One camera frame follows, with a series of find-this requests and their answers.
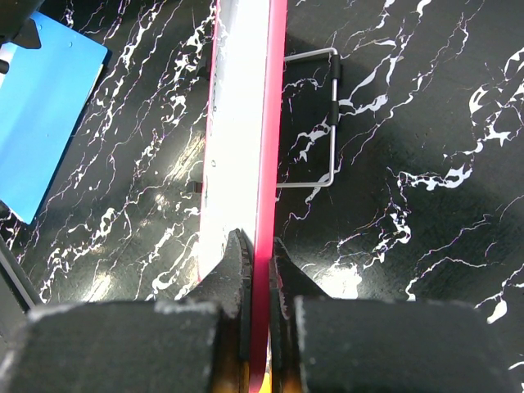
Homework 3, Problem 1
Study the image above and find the pink framed whiteboard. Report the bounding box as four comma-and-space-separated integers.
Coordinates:
198, 1, 287, 392

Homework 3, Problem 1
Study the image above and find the blue folder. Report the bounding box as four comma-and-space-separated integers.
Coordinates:
1, 12, 108, 224

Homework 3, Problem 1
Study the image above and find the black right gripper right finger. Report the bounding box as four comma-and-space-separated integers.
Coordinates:
269, 237, 328, 373

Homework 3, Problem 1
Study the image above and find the metal wire whiteboard stand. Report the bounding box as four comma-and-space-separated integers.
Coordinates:
277, 47, 341, 188

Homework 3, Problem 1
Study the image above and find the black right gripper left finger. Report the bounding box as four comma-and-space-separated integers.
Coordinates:
179, 229, 251, 363

